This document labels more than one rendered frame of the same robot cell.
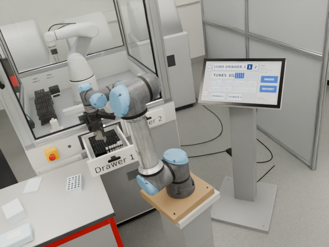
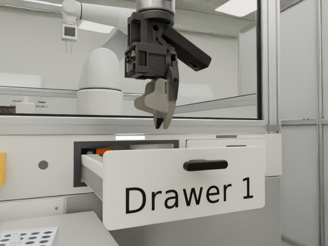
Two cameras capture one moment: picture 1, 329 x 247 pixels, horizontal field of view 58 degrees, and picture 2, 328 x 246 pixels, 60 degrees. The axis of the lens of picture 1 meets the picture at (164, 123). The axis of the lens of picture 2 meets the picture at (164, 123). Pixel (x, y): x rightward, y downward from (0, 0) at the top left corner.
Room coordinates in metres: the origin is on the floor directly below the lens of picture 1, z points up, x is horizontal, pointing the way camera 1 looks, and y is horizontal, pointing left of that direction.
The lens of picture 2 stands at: (0.97, 0.42, 0.96)
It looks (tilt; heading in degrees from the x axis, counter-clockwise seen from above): 1 degrees up; 354
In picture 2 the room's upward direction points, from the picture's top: straight up
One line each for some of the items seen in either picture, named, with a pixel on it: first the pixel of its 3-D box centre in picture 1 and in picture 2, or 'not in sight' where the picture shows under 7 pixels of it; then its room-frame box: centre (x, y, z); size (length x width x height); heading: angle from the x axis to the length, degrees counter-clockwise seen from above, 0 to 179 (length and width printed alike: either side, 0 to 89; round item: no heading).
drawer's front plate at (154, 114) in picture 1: (145, 120); (228, 157); (1.83, 0.13, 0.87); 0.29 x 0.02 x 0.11; 108
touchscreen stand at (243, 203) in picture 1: (242, 152); not in sight; (1.75, -0.53, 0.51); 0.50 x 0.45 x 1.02; 149
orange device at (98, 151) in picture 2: not in sight; (97, 155); (2.09, 0.56, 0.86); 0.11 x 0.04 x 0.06; 108
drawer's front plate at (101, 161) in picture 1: (113, 160); (193, 182); (1.42, 0.33, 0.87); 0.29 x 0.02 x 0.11; 108
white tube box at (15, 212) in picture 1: (14, 211); not in sight; (1.24, 0.88, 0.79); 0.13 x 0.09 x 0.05; 34
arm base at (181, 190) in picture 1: (179, 180); not in sight; (1.17, -0.02, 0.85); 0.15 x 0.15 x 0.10
